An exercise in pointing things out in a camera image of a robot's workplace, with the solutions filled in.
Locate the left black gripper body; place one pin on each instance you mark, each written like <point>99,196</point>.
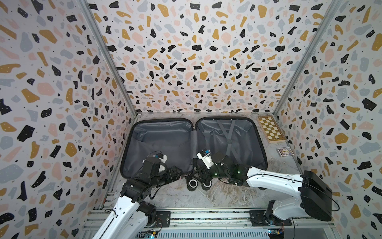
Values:
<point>163,177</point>

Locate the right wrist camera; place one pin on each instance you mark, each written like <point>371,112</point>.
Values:
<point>205,156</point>

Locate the left aluminium corner post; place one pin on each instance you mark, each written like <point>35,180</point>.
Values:
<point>84,6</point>

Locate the aluminium corner post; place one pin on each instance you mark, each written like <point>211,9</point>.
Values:
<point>84,6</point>
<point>329,15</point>

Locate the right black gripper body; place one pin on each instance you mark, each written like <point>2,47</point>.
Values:
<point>213,173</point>

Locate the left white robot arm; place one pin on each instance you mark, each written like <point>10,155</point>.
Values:
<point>131,213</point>

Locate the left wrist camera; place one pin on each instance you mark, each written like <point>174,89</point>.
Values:
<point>162,157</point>

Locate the wooden chessboard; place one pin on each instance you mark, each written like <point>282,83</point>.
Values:
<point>271,129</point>

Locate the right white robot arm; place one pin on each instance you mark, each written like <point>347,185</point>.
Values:
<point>308,195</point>

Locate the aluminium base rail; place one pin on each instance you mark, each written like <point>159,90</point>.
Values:
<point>225,223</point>

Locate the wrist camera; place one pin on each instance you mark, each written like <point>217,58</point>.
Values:
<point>205,156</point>
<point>162,157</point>

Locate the small playing card box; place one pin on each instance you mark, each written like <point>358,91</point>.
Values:
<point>285,151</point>

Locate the pink hard-shell suitcase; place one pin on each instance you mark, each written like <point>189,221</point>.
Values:
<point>181,140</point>

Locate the right aluminium corner post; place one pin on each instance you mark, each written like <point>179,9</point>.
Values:
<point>329,15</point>

